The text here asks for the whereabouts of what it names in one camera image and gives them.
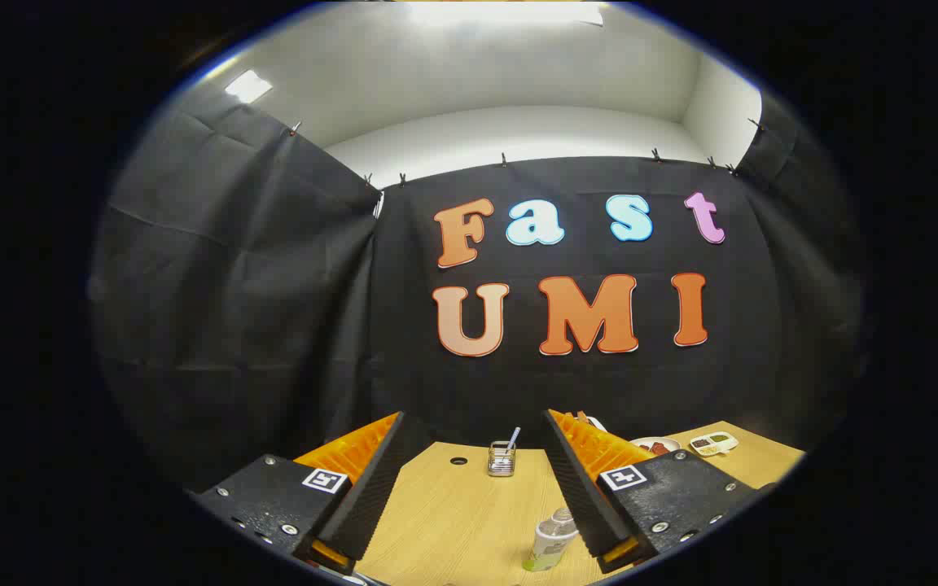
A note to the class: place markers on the large ceiling light panel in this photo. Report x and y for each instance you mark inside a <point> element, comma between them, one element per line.
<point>501,12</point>

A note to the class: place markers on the wooden table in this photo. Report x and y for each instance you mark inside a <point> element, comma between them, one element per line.
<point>453,521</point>

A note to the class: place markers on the clear juice bottle green label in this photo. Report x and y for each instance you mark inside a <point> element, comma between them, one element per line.
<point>550,544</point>

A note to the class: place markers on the small ceiling light panel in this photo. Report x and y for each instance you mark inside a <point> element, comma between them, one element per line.
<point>247,85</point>

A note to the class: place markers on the thin white stick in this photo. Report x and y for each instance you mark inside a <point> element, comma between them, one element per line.
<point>514,437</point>

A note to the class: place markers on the small white plate with food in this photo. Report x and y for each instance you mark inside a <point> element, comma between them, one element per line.
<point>655,445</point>

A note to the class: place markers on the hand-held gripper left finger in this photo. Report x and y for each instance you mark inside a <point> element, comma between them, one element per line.
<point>371,496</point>

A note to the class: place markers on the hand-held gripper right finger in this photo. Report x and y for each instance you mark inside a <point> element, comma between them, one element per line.
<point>579,496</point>

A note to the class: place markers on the white divided snack tray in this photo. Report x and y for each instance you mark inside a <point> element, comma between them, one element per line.
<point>713,443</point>

